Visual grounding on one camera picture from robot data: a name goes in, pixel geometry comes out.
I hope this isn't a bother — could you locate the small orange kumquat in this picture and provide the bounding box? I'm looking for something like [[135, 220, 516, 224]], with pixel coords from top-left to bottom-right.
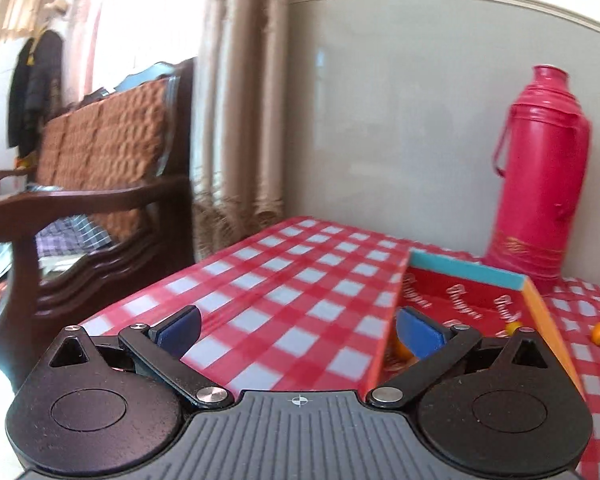
[[505, 321, 522, 337]]

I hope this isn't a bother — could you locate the orange cloth book box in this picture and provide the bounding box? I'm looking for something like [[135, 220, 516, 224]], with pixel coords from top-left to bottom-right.
[[352, 249, 583, 394]]

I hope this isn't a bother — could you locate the dark wooden sofa bench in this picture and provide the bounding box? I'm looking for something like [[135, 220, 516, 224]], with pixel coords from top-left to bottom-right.
[[0, 60, 195, 388]]

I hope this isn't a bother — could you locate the plaid blue white cloth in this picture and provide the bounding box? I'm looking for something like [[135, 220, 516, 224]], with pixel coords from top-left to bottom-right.
[[0, 214, 112, 278]]

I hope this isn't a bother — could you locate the red white checkered tablecloth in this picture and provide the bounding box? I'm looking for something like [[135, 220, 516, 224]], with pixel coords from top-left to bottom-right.
[[84, 217, 600, 479]]

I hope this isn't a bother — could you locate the red thermos flask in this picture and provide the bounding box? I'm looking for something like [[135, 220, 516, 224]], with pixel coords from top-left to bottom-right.
[[483, 65, 592, 292]]

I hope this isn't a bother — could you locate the brown textured sofa cushion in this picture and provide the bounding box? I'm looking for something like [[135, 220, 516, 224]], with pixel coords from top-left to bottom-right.
[[35, 78, 170, 244]]

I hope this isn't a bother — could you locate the beige embroidered curtain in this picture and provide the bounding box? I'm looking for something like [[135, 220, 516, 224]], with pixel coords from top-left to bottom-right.
[[189, 0, 288, 259]]

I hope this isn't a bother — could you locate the black hanging coat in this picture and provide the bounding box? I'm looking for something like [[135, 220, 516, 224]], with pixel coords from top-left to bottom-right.
[[7, 28, 64, 158]]

